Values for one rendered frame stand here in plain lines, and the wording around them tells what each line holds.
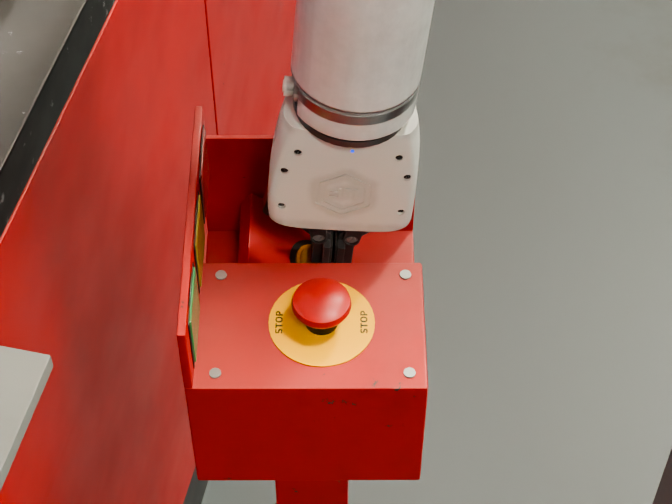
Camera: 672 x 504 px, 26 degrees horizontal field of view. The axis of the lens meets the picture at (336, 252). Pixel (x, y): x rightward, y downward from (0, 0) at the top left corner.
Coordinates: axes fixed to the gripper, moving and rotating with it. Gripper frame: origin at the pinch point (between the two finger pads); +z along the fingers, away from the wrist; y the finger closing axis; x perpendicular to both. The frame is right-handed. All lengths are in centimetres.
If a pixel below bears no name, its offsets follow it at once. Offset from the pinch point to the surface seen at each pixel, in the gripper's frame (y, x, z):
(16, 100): -22.4, 2.0, -11.6
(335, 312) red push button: -0.4, -11.0, -6.9
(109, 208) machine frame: -17.6, 9.6, 8.2
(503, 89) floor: 32, 91, 71
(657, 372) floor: 49, 39, 70
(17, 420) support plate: -16.8, -31.4, -24.7
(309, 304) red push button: -2.1, -10.4, -6.8
